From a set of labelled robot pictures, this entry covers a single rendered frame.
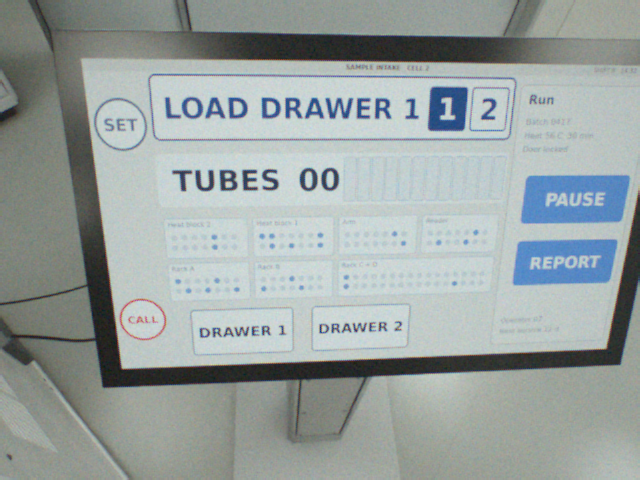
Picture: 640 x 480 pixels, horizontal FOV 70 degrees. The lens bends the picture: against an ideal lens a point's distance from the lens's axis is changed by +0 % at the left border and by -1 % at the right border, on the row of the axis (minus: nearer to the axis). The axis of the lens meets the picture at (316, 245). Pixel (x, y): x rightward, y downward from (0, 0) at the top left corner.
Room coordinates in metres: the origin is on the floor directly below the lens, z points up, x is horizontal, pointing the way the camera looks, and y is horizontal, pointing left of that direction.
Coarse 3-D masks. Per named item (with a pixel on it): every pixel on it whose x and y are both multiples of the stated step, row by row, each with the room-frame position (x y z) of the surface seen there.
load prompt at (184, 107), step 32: (160, 96) 0.29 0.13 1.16; (192, 96) 0.29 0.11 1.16; (224, 96) 0.30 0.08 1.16; (256, 96) 0.30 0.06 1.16; (288, 96) 0.30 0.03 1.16; (320, 96) 0.31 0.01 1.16; (352, 96) 0.31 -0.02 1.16; (384, 96) 0.31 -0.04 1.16; (416, 96) 0.32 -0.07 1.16; (448, 96) 0.32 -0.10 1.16; (480, 96) 0.33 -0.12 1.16; (512, 96) 0.33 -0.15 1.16; (160, 128) 0.27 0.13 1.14; (192, 128) 0.28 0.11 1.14; (224, 128) 0.28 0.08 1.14; (256, 128) 0.28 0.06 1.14; (288, 128) 0.29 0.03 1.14; (320, 128) 0.29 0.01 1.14; (352, 128) 0.29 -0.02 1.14; (384, 128) 0.30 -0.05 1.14; (416, 128) 0.30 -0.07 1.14; (448, 128) 0.31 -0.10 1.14; (480, 128) 0.31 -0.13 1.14
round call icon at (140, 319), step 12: (120, 300) 0.17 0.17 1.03; (132, 300) 0.17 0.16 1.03; (144, 300) 0.17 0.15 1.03; (156, 300) 0.17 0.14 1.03; (120, 312) 0.16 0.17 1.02; (132, 312) 0.16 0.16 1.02; (144, 312) 0.17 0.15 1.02; (156, 312) 0.17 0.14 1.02; (120, 324) 0.16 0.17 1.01; (132, 324) 0.16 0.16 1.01; (144, 324) 0.16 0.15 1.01; (156, 324) 0.16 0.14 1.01; (168, 324) 0.16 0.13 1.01; (120, 336) 0.15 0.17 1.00; (132, 336) 0.15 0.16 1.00; (144, 336) 0.15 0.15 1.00; (156, 336) 0.15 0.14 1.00; (168, 336) 0.15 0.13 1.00
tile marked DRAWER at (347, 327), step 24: (312, 312) 0.18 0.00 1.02; (336, 312) 0.19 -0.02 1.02; (360, 312) 0.19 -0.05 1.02; (384, 312) 0.19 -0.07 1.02; (408, 312) 0.20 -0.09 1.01; (312, 336) 0.17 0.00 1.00; (336, 336) 0.17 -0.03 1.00; (360, 336) 0.17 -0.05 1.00; (384, 336) 0.18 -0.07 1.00; (408, 336) 0.18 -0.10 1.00
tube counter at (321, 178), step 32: (320, 160) 0.27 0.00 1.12; (352, 160) 0.28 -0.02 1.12; (384, 160) 0.28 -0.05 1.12; (416, 160) 0.29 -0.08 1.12; (448, 160) 0.29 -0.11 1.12; (480, 160) 0.29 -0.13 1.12; (320, 192) 0.26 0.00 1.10; (352, 192) 0.26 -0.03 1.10; (384, 192) 0.26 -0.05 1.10; (416, 192) 0.27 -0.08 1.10; (448, 192) 0.27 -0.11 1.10; (480, 192) 0.28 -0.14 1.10
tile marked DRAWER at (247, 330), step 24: (192, 312) 0.17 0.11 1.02; (216, 312) 0.17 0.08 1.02; (240, 312) 0.18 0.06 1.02; (264, 312) 0.18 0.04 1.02; (288, 312) 0.18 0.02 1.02; (192, 336) 0.16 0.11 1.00; (216, 336) 0.16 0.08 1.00; (240, 336) 0.16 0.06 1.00; (264, 336) 0.16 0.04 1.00; (288, 336) 0.17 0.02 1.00
